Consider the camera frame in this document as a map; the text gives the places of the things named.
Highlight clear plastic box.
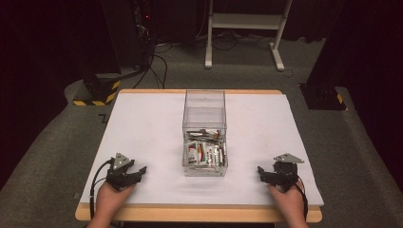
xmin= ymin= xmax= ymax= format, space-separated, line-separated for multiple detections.
xmin=182 ymin=88 xmax=229 ymax=178

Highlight white table mat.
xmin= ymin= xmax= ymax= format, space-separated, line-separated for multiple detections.
xmin=79 ymin=92 xmax=325 ymax=207

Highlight dark curtain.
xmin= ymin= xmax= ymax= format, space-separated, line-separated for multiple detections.
xmin=0 ymin=0 xmax=106 ymax=191

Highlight black computer tower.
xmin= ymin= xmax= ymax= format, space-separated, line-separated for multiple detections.
xmin=130 ymin=0 xmax=157 ymax=68

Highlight person's right hand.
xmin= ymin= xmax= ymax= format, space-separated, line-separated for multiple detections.
xmin=266 ymin=180 xmax=308 ymax=224

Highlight black yellow striped stand base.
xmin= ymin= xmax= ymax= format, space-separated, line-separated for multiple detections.
xmin=72 ymin=72 xmax=123 ymax=107

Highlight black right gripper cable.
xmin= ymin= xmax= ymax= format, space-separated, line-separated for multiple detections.
xmin=295 ymin=176 xmax=310 ymax=222

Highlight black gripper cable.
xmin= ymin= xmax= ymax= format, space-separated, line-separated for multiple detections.
xmin=295 ymin=176 xmax=310 ymax=222
xmin=88 ymin=159 xmax=114 ymax=220

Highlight white metal stand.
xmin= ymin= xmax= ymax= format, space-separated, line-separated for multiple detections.
xmin=203 ymin=0 xmax=295 ymax=72

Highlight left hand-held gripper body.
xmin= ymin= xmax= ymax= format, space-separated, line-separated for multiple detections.
xmin=106 ymin=152 xmax=138 ymax=192

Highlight wooden table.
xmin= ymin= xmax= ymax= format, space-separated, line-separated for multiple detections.
xmin=74 ymin=88 xmax=323 ymax=224

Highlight pile of small packets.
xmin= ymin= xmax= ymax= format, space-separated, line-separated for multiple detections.
xmin=184 ymin=128 xmax=227 ymax=169

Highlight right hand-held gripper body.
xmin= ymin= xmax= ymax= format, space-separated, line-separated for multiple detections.
xmin=271 ymin=152 xmax=306 ymax=193

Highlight black floor cables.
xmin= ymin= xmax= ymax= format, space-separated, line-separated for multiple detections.
xmin=132 ymin=41 xmax=174 ymax=90

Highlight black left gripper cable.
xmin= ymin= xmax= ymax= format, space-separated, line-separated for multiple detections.
xmin=88 ymin=159 xmax=114 ymax=220

